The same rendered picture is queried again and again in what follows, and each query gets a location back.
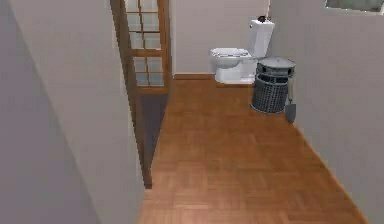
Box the framed window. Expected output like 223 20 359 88
324 0 384 14

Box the white toilet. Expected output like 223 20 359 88
209 19 276 85

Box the brown wooden glass-paned door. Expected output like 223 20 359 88
110 0 174 190

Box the grey mesh bin with lid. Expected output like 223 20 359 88
250 56 297 115

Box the grey toilet brush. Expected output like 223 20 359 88
284 75 297 124

